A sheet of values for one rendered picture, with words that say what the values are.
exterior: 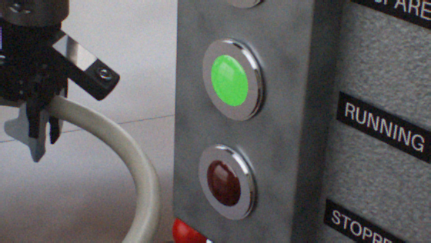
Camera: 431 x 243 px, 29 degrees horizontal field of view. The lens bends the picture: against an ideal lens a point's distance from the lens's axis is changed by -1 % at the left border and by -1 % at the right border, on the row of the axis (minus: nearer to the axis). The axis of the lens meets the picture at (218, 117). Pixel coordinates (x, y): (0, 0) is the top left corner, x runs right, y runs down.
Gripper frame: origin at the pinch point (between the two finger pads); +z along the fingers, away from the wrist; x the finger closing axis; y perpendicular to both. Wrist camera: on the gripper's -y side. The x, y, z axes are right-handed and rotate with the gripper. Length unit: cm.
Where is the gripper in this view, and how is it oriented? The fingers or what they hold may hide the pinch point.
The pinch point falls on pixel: (49, 146)
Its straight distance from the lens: 124.2
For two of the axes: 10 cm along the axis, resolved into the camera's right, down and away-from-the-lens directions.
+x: -2.9, 4.7, -8.3
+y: -9.5, -2.3, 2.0
